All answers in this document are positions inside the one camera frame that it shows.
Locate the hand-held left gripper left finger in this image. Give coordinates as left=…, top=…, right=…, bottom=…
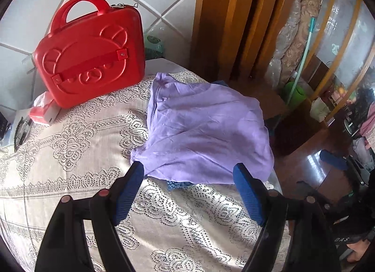
left=34, top=161, right=145, bottom=272

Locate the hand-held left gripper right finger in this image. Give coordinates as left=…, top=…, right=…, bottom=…
left=232, top=163, right=342, bottom=272

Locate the purple printed t-shirt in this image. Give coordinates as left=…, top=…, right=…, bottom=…
left=130, top=72, right=275, bottom=185

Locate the beige lace tablecloth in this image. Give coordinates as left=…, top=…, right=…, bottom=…
left=0, top=71, right=293, bottom=272

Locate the white plastic bag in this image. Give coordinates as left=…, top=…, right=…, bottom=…
left=311, top=98, right=330, bottom=120

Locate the green bucket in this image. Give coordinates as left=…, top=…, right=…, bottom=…
left=283, top=82, right=307, bottom=105

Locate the black slipper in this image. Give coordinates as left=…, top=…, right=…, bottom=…
left=334, top=231, right=370, bottom=261

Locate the red tissue pack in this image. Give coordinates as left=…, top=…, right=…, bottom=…
left=29, top=92, right=61, bottom=127

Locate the black picture box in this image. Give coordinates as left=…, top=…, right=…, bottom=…
left=0, top=111, right=11, bottom=144

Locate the red hard carry case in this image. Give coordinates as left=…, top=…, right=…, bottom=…
left=33, top=0, right=146, bottom=108

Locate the clear plastic bottle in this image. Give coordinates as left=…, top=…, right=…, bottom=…
left=145, top=26, right=166, bottom=60

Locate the rolled floral quilt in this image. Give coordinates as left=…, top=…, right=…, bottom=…
left=265, top=0, right=326, bottom=91

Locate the wooden wardrobe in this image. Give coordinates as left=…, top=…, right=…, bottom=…
left=189, top=0, right=307, bottom=85

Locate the green mop handle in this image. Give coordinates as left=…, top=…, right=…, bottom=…
left=285, top=17, right=317, bottom=105

